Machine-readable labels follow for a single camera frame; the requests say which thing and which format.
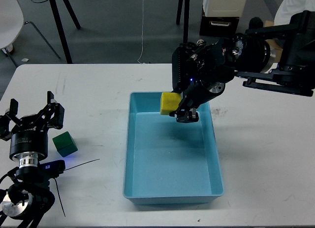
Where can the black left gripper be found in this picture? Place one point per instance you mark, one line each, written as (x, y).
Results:
(33, 139)

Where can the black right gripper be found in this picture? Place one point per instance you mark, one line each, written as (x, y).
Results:
(208, 73)

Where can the yellow foam block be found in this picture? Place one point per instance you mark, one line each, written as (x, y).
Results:
(169, 102)

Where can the green foam block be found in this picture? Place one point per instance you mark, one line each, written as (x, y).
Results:
(65, 144)

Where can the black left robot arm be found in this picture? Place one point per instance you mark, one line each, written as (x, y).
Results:
(29, 197)

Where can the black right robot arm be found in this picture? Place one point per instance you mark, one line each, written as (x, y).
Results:
(276, 58)

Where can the black drawer box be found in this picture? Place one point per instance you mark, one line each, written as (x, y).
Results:
(218, 26)

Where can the white storage box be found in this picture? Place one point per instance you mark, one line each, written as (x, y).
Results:
(223, 8)

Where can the light blue plastic bin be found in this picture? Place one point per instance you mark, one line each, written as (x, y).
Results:
(169, 162)

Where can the white chair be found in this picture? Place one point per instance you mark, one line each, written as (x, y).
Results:
(11, 23)

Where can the black tripod leg rear centre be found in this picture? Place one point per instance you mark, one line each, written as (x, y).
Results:
(179, 11)

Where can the black tripod leg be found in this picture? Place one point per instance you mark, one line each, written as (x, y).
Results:
(179, 11)
(186, 21)
(60, 30)
(72, 14)

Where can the black tripod leg inner left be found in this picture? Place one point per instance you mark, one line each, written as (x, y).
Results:
(72, 14)

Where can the seated person white shirt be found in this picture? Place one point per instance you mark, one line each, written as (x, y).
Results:
(290, 7)

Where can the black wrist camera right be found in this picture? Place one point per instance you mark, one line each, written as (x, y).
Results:
(180, 78)

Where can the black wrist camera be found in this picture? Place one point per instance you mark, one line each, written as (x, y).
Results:
(180, 78)
(53, 169)

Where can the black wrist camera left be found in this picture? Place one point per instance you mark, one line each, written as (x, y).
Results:
(53, 169)

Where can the cardboard box with handles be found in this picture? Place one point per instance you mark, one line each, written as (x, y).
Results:
(270, 24)

